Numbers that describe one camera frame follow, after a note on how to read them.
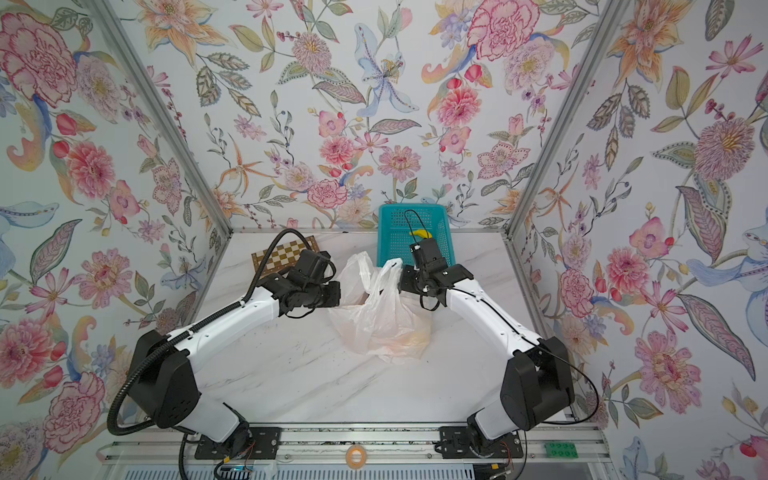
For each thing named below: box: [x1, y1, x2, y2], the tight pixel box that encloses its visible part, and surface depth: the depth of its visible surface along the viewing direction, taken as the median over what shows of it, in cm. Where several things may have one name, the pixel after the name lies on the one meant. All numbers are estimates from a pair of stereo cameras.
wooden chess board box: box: [251, 235, 320, 277], surface depth 110 cm
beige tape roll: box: [346, 444, 367, 469], surface depth 74 cm
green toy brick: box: [544, 442, 579, 459], surface depth 74 cm
